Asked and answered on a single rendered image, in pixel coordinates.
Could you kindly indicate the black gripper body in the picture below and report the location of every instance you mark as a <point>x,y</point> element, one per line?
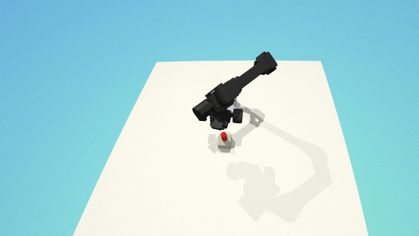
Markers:
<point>237,115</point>

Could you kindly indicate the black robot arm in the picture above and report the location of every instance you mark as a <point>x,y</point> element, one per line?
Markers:
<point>223,95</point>

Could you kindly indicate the beige square block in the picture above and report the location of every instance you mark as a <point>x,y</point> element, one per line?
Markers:
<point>225,144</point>

